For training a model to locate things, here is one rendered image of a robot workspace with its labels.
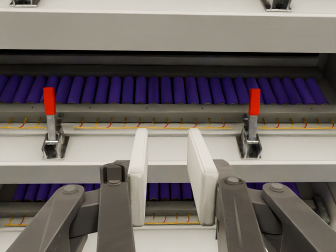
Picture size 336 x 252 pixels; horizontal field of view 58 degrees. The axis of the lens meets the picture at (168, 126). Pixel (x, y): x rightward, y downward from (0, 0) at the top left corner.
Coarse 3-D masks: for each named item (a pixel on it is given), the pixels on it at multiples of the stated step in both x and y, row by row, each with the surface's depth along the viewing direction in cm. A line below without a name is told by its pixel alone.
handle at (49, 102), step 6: (48, 90) 38; (48, 96) 38; (54, 96) 39; (48, 102) 39; (54, 102) 39; (48, 108) 39; (54, 108) 39; (48, 114) 39; (54, 114) 39; (48, 120) 39; (54, 120) 39; (48, 126) 39; (54, 126) 39; (48, 132) 40; (54, 132) 40; (48, 138) 40; (54, 138) 40
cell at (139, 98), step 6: (138, 78) 50; (144, 78) 50; (138, 84) 49; (144, 84) 49; (138, 90) 48; (144, 90) 48; (138, 96) 47; (144, 96) 47; (138, 102) 46; (144, 102) 46
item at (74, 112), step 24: (0, 120) 44; (24, 120) 43; (72, 120) 45; (96, 120) 44; (120, 120) 45; (144, 120) 45; (168, 120) 45; (192, 120) 45; (216, 120) 45; (240, 120) 46; (264, 120) 45; (288, 120) 46; (312, 120) 46
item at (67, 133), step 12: (0, 132) 42; (12, 132) 43; (24, 132) 43; (36, 132) 43; (72, 132) 43; (84, 132) 43; (96, 132) 43; (108, 132) 43; (120, 132) 43; (132, 132) 43; (156, 132) 43; (168, 132) 43; (180, 132) 44; (204, 132) 44; (216, 132) 44; (228, 132) 44; (240, 132) 44; (264, 132) 44; (276, 132) 44; (288, 132) 44; (300, 132) 44; (312, 132) 44; (324, 132) 44
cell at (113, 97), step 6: (114, 78) 49; (120, 78) 50; (114, 84) 48; (120, 84) 49; (114, 90) 47; (120, 90) 48; (108, 96) 47; (114, 96) 46; (108, 102) 46; (114, 102) 46
